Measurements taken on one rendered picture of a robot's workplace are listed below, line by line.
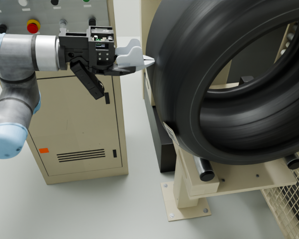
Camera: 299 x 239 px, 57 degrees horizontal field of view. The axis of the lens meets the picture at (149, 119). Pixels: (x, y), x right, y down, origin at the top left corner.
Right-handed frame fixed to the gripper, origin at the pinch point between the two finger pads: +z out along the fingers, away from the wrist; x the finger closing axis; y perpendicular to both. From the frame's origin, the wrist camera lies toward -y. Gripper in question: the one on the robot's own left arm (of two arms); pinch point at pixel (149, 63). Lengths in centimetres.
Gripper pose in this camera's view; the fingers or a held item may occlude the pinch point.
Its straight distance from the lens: 66.8
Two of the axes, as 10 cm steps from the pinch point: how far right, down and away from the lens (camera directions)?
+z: 9.8, -0.2, 1.9
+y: 1.2, -7.3, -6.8
